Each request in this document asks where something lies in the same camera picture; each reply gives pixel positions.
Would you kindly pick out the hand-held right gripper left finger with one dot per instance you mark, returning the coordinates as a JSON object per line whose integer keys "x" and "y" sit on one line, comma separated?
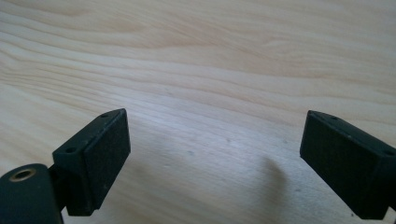
{"x": 99, "y": 158}

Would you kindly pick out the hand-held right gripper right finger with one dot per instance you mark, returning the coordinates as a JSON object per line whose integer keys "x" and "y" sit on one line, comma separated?
{"x": 342, "y": 161}

